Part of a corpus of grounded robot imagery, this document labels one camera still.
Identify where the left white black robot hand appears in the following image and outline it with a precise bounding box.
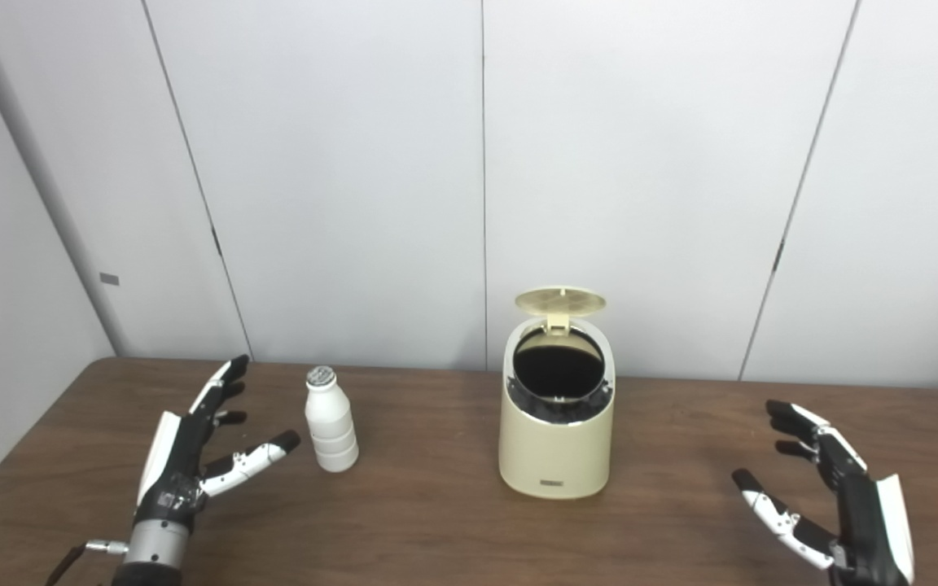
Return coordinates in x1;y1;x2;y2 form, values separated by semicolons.
134;354;302;528

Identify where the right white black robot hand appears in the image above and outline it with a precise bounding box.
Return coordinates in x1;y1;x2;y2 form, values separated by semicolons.
731;399;916;586

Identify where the small white plastic bottle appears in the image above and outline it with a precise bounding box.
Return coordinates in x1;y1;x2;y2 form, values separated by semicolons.
305;365;359;473

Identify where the cream round bin lid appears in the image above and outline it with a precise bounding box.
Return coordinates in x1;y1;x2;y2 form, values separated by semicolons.
515;286;607;335

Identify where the cream-colored bin body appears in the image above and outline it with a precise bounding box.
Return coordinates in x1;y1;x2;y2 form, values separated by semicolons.
498;316;616;500

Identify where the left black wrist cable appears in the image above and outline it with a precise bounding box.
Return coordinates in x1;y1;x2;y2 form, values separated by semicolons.
46;539;129;586

